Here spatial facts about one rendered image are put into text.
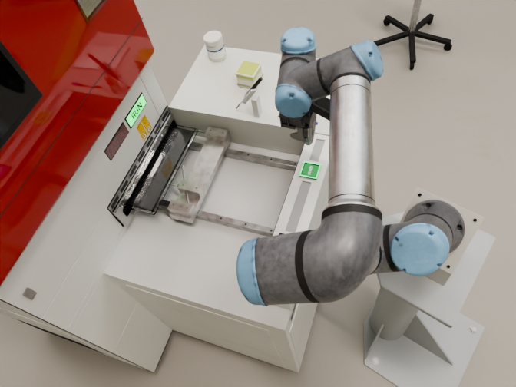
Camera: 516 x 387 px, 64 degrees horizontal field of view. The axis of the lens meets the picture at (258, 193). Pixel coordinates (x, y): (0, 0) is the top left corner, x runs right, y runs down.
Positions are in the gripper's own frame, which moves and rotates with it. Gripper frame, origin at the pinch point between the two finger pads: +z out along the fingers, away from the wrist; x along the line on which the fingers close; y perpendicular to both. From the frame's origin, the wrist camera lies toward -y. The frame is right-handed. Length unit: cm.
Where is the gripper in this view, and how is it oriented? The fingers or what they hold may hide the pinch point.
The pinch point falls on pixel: (311, 141)
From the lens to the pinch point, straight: 119.3
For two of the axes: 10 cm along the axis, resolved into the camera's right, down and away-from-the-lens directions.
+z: 1.3, 5.3, 8.4
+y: -9.4, -2.1, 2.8
